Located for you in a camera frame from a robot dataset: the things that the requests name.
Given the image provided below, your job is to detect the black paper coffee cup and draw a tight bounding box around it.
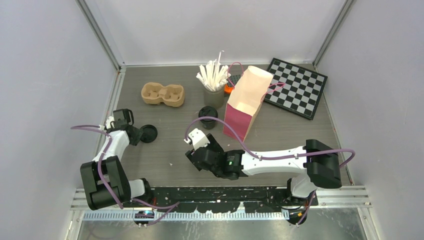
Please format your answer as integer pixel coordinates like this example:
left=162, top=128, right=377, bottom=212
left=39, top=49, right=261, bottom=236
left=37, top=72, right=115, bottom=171
left=198, top=112, right=218, bottom=130

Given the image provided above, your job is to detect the brown cardboard cup carrier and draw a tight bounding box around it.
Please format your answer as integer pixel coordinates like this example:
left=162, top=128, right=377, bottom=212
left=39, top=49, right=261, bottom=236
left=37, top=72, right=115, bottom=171
left=141, top=82, right=185, bottom=108

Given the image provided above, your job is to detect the pink paper gift bag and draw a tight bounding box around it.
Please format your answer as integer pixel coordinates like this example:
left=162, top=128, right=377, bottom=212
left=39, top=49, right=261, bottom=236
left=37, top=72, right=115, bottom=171
left=223, top=65, right=274, bottom=141

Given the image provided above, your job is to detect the black plastic cup lid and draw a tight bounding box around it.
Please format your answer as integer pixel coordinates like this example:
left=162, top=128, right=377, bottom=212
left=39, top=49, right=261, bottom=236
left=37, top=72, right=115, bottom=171
left=198, top=106, right=218, bottom=118

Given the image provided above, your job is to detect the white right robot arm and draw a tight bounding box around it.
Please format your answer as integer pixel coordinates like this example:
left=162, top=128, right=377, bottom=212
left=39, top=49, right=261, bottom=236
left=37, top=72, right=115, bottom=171
left=184, top=129, right=342, bottom=205

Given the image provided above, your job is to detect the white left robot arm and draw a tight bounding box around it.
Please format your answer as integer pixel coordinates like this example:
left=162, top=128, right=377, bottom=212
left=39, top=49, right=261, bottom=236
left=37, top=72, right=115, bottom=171
left=73, top=108, right=158, bottom=210

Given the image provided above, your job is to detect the grey straw holder cup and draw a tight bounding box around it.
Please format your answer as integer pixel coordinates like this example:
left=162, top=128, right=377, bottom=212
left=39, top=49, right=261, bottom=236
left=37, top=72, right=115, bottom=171
left=203, top=86, right=225, bottom=109

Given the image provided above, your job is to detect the orange black small device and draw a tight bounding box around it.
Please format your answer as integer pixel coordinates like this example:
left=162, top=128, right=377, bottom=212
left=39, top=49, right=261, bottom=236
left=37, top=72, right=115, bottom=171
left=224, top=74, right=241, bottom=96

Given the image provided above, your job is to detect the black white chessboard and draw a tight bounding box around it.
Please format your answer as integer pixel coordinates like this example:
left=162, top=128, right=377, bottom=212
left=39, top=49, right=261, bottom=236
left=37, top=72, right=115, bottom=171
left=264, top=57, right=328, bottom=120

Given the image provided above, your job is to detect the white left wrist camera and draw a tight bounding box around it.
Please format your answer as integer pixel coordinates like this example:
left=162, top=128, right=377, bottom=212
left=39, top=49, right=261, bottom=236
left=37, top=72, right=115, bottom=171
left=99, top=116, right=115, bottom=131

